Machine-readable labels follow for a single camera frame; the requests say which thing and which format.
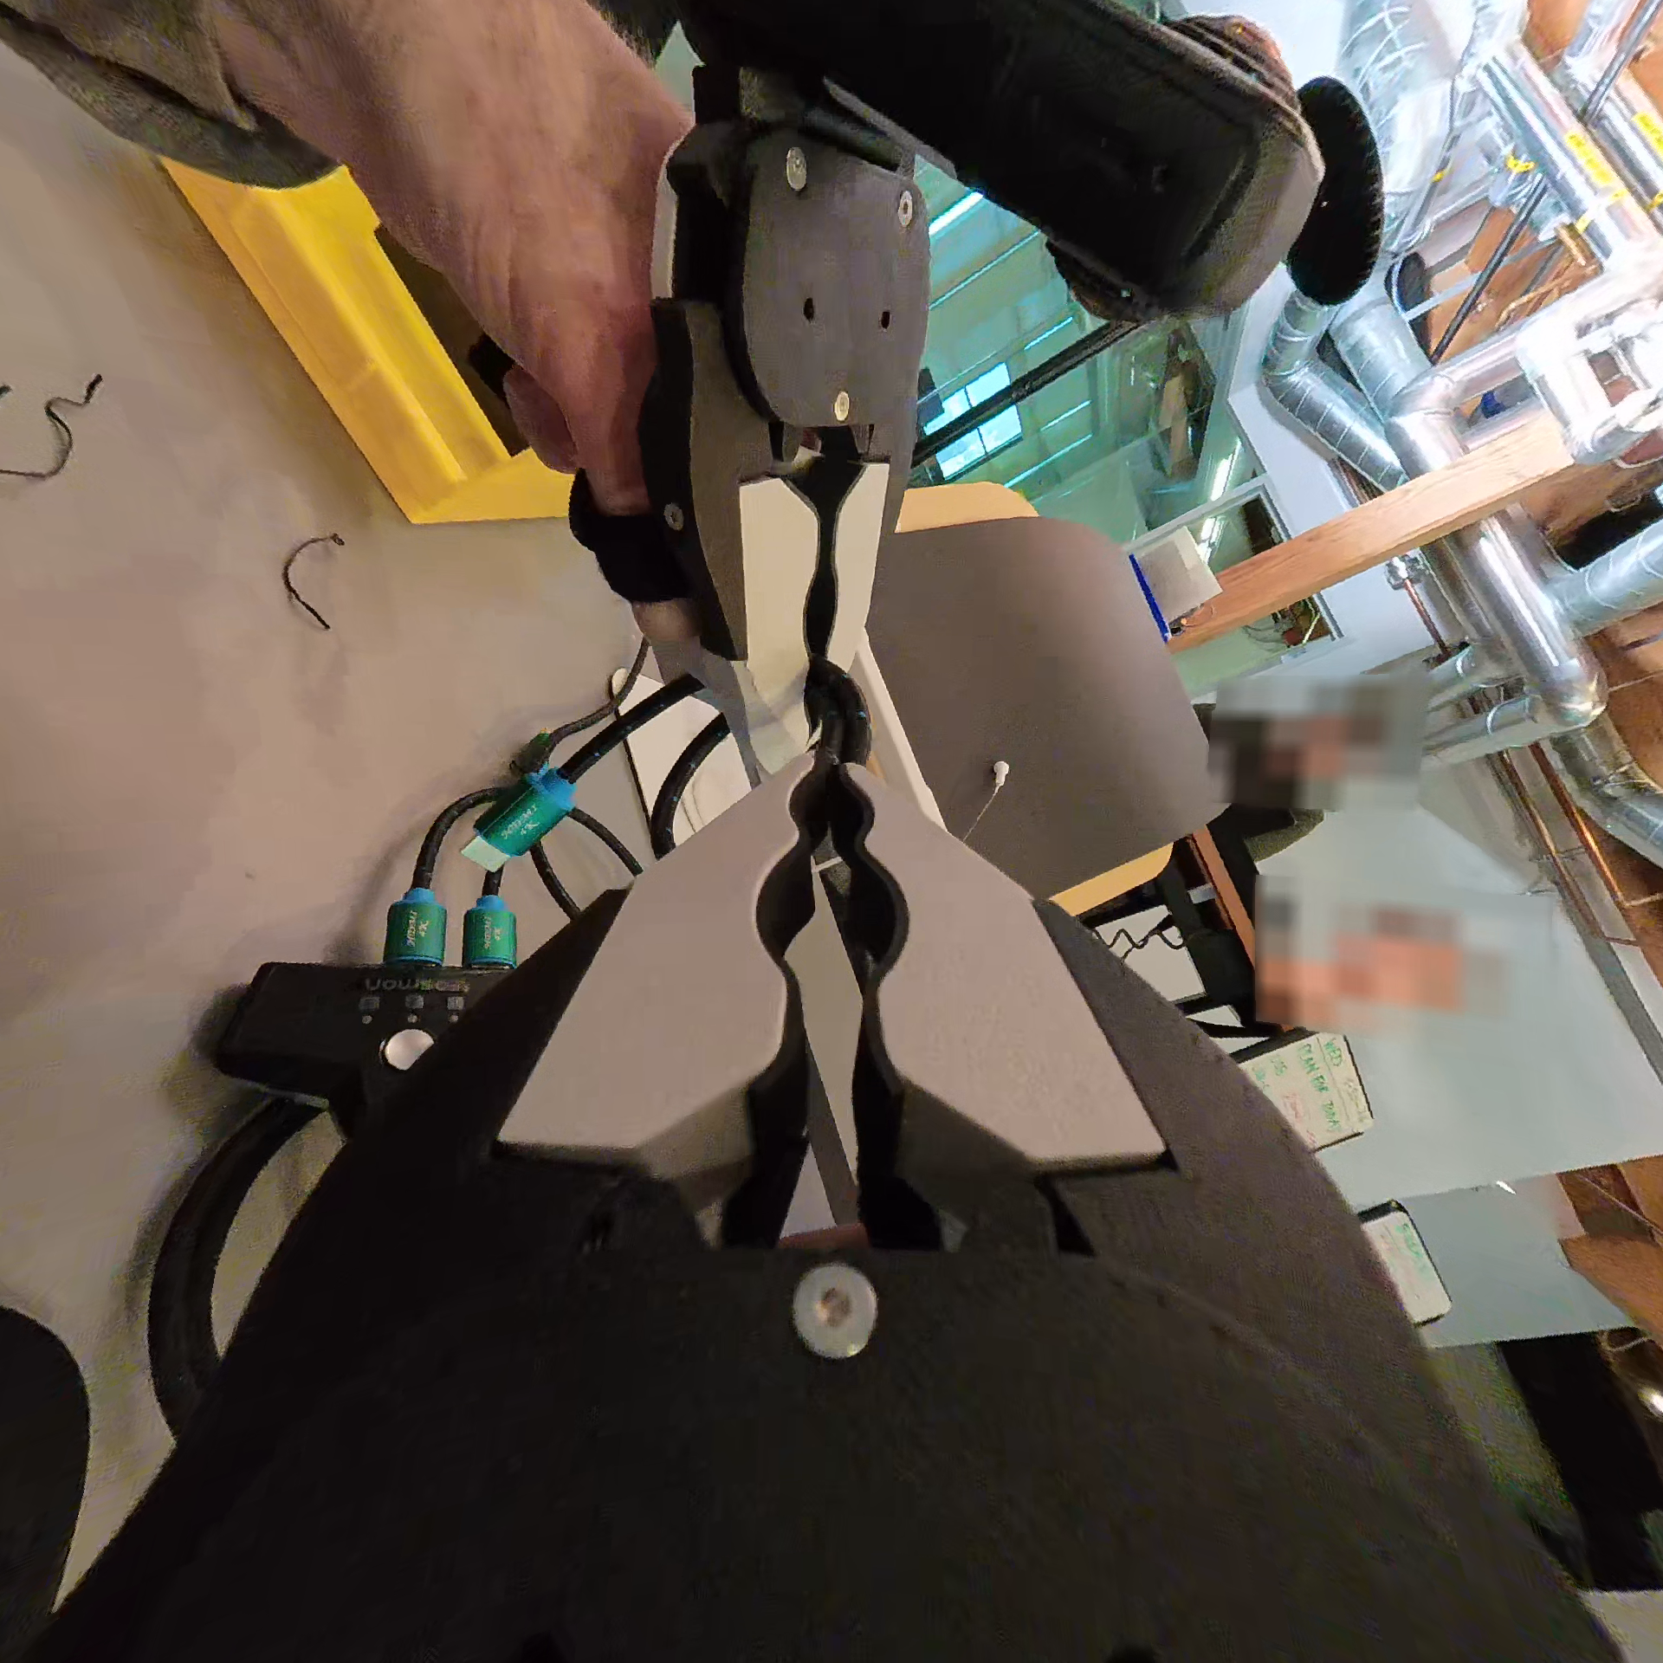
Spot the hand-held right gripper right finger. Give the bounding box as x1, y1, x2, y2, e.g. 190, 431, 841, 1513
827, 783, 1175, 1244

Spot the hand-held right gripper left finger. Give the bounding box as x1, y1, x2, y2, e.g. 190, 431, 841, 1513
497, 761, 827, 1244

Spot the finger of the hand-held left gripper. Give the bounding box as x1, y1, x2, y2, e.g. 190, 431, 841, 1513
827, 444, 910, 666
728, 456, 832, 684

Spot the black braided hdmi cable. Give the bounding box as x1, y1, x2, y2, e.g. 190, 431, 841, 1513
461, 659, 871, 869
380, 783, 651, 984

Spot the person's left forearm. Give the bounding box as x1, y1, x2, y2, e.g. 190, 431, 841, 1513
0, 0, 351, 186

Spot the person's left hand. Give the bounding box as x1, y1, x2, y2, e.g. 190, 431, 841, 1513
221, 0, 707, 521

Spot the black board with wooden edge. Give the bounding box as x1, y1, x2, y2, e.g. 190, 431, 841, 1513
871, 479, 1224, 907

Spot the whiteboard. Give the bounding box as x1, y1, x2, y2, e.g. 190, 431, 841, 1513
1248, 1031, 1379, 1146
1357, 1201, 1461, 1328

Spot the wooden top desk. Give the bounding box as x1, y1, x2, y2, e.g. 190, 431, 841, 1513
1175, 419, 1576, 649

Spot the yellow plastic bin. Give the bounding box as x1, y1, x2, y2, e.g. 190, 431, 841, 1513
154, 155, 586, 529

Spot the thin dark wire tie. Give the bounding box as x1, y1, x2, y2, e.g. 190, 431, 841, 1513
0, 377, 104, 483
280, 535, 348, 634

